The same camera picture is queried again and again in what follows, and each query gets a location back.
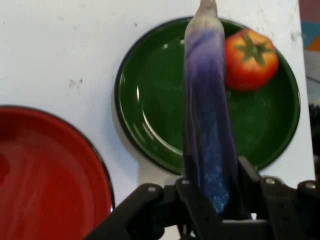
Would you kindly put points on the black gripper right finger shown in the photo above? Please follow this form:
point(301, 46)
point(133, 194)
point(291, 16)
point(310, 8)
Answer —
point(287, 212)

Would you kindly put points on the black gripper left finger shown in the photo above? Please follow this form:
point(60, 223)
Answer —
point(140, 212)

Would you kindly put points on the purple toy eggplant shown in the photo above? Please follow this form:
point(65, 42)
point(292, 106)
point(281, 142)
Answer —
point(207, 100)

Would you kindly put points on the red plate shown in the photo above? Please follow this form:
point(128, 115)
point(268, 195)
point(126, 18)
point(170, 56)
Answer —
point(50, 180)

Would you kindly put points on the green plate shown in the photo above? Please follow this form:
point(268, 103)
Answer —
point(155, 100)

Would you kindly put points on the red toy tomato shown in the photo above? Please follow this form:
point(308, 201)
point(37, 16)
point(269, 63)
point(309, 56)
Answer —
point(250, 67)

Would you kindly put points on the orange foam piece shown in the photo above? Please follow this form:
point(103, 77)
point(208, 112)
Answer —
point(315, 45)

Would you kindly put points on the teal foam mat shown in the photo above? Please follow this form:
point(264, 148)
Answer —
point(308, 30)

